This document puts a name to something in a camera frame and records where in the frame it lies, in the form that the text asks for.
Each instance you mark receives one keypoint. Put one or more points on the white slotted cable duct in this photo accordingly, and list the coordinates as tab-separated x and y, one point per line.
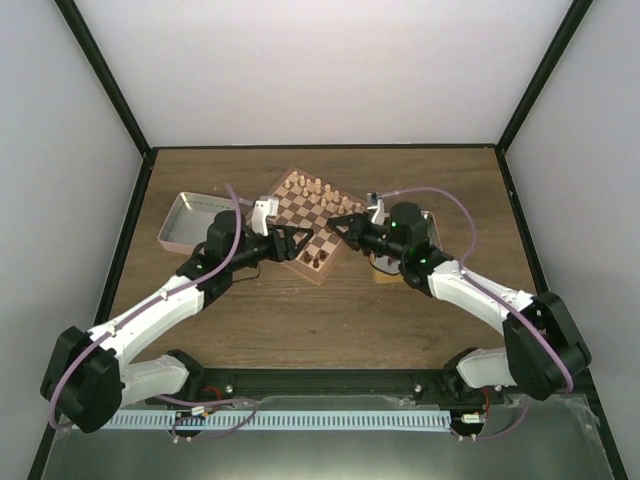
403	420

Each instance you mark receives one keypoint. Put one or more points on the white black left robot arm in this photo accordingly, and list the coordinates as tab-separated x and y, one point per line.
92	374

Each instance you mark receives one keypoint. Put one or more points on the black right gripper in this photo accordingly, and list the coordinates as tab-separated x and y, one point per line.
364	220

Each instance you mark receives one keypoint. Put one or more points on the pink tin box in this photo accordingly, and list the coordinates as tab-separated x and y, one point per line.
188	219

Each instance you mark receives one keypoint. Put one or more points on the gold tin box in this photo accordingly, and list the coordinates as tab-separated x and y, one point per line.
386	270

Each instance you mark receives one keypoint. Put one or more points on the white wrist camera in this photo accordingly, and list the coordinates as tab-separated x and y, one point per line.
264	207
376	208

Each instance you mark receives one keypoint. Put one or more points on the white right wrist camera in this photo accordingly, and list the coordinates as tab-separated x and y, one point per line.
376	208

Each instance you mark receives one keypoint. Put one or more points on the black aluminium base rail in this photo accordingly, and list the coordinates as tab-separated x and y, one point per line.
424	386

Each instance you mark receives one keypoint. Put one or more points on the wooden chess board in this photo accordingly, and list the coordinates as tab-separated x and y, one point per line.
296	210

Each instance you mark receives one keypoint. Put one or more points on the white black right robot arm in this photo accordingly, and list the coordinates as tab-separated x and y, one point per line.
543	352

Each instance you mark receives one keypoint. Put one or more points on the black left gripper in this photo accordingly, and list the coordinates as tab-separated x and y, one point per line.
288	241

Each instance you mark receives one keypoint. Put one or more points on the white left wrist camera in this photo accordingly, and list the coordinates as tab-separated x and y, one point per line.
264	207

